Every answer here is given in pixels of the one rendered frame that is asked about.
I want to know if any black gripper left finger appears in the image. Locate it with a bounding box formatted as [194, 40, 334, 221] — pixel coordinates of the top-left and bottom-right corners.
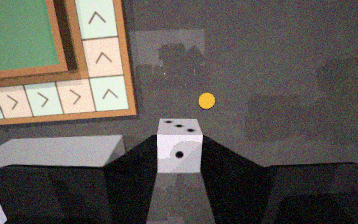
[0, 135, 158, 224]

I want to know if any white die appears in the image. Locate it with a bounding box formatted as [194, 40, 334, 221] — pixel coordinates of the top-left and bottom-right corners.
[157, 119, 203, 173]

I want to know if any brown square board game track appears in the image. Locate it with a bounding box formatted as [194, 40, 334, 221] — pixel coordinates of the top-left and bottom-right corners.
[0, 0, 138, 125]

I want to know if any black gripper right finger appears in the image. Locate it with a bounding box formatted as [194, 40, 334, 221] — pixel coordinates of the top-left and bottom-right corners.
[200, 135, 358, 224]

